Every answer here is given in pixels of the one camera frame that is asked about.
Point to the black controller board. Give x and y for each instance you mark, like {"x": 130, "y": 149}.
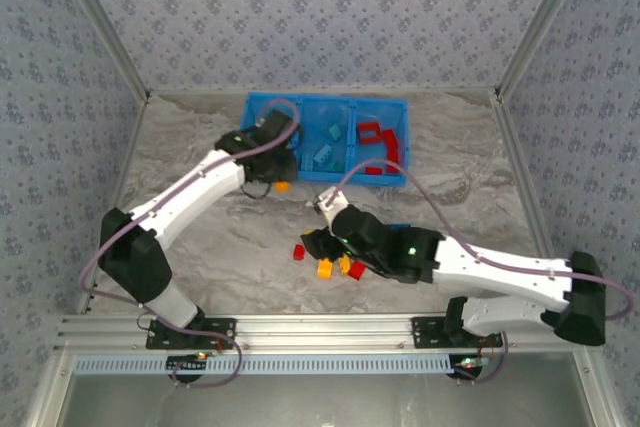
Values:
{"x": 467, "y": 363}
{"x": 185, "y": 366}

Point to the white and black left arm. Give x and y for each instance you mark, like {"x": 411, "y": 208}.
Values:
{"x": 190, "y": 197}

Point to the aluminium frame post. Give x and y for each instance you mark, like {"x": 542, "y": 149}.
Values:
{"x": 543, "y": 22}

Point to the teal lego brick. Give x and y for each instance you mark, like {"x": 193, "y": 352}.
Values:
{"x": 334, "y": 133}

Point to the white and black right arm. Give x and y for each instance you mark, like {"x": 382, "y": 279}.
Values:
{"x": 500, "y": 267}

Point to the teal flat lego plate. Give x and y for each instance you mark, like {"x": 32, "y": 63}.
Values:
{"x": 324, "y": 154}

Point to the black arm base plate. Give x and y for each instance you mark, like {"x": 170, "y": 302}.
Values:
{"x": 425, "y": 334}
{"x": 220, "y": 334}

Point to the red lego frame piece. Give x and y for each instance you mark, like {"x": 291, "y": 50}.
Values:
{"x": 369, "y": 125}

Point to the grey metal panel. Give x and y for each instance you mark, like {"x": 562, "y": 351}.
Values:
{"x": 320, "y": 402}

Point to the red lego brick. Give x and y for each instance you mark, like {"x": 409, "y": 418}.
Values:
{"x": 393, "y": 161}
{"x": 299, "y": 252}
{"x": 374, "y": 170}
{"x": 357, "y": 271}
{"x": 390, "y": 140}

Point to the orange lego brick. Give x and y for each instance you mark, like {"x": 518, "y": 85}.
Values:
{"x": 324, "y": 269}
{"x": 282, "y": 187}

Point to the blue lego brick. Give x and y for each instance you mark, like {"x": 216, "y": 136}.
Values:
{"x": 399, "y": 226}

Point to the aluminium mounting rail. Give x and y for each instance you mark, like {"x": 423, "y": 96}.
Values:
{"x": 320, "y": 332}

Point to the aluminium table edge rail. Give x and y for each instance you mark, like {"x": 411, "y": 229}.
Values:
{"x": 525, "y": 177}
{"x": 124, "y": 167}
{"x": 200, "y": 92}

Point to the yellow lego brick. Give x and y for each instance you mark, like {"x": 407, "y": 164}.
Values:
{"x": 344, "y": 265}

